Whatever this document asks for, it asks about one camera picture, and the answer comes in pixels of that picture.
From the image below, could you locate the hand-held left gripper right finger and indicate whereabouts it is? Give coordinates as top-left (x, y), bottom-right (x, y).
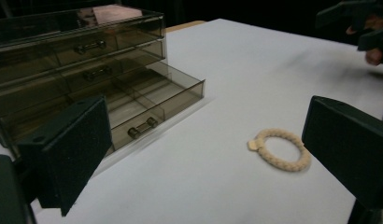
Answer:
top-left (301, 95), bottom-right (383, 211)

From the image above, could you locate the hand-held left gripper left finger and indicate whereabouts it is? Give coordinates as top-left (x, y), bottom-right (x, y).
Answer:
top-left (16, 94), bottom-right (114, 217)

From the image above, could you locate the beige braided hair tie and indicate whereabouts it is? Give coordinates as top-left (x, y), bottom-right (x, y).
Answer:
top-left (247, 127), bottom-right (312, 173)

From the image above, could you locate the large smoky acrylic drawer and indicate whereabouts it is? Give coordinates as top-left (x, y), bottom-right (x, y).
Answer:
top-left (0, 60), bottom-right (206, 158)

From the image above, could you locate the smoky clear acrylic drawer organizer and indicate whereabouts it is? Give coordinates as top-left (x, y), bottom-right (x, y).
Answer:
top-left (0, 4), bottom-right (206, 158)

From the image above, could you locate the pink flat card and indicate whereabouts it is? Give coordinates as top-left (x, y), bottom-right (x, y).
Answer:
top-left (78, 4), bottom-right (144, 28)

